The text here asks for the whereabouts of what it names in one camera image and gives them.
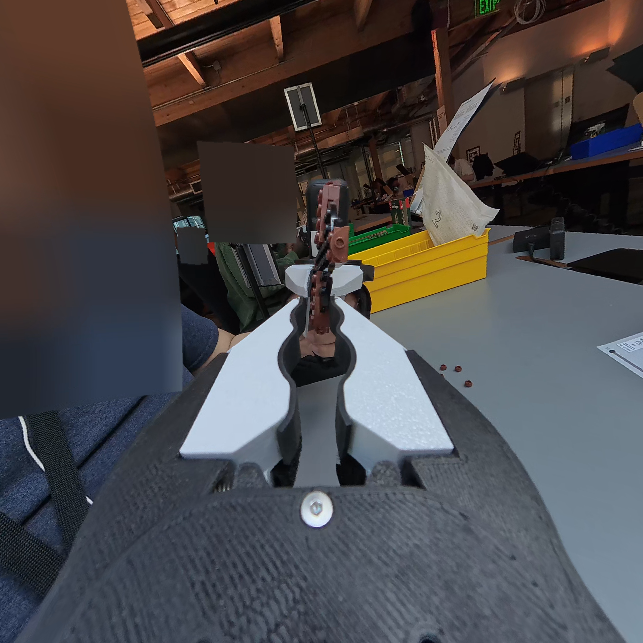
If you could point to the blue plastic bin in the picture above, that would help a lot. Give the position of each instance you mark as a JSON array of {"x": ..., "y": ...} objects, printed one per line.
[{"x": 608, "y": 143}]

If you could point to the white text paper sheet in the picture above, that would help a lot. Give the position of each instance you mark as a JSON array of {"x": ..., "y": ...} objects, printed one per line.
[{"x": 464, "y": 120}]

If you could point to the green plastic bin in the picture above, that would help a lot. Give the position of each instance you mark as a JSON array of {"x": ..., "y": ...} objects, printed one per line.
[{"x": 376, "y": 236}]

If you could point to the yellow plastic bin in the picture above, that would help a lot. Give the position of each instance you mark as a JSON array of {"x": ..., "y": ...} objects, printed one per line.
[{"x": 427, "y": 271}]

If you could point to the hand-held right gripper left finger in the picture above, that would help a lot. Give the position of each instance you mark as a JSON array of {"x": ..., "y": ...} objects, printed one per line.
[{"x": 241, "y": 402}]

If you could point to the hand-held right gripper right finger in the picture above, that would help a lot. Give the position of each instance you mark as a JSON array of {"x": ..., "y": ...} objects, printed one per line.
[{"x": 397, "y": 402}]

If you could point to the black flat panel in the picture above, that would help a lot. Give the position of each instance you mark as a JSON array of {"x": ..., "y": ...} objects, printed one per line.
[{"x": 608, "y": 266}]

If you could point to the person's left forearm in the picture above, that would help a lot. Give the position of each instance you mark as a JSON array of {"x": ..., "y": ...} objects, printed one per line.
[{"x": 231, "y": 339}]

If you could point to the white framed ceiling panel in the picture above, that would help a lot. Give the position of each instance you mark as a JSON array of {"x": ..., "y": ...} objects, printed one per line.
[{"x": 302, "y": 106}]

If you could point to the black power adapter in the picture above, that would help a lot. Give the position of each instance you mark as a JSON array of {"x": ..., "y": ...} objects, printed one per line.
[{"x": 532, "y": 240}]

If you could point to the long wooden table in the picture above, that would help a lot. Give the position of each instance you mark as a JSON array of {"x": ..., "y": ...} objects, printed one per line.
[{"x": 552, "y": 168}]

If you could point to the grey device on stand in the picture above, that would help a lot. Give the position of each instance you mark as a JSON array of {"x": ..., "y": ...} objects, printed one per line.
[{"x": 261, "y": 266}]

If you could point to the brown toy brick assembly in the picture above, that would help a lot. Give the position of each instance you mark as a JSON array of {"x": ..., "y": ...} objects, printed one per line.
[{"x": 331, "y": 241}]

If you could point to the black upright device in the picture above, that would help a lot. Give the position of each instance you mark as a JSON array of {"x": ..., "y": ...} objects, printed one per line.
[{"x": 557, "y": 238}]

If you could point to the grey desk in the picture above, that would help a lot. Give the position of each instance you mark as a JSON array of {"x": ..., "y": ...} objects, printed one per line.
[{"x": 527, "y": 351}]

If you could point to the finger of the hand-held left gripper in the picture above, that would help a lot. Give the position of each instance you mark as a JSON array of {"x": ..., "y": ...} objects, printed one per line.
[
  {"x": 349, "y": 279},
  {"x": 299, "y": 280}
]

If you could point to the green exit sign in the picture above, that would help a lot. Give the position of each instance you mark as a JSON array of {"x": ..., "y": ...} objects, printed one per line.
[{"x": 488, "y": 6}]

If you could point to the white printed instruction sheet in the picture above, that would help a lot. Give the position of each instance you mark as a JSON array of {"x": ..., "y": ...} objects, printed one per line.
[{"x": 628, "y": 351}]

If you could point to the green box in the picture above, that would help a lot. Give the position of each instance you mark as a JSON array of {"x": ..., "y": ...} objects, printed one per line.
[{"x": 400, "y": 211}]

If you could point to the wooden post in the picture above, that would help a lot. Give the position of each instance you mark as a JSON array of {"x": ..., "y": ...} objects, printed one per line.
[{"x": 443, "y": 85}]

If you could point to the white paper bag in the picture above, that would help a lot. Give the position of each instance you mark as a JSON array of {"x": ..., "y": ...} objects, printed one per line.
[{"x": 452, "y": 206}]

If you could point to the person's left hand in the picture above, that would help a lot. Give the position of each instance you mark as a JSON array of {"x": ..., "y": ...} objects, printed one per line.
[{"x": 319, "y": 344}]

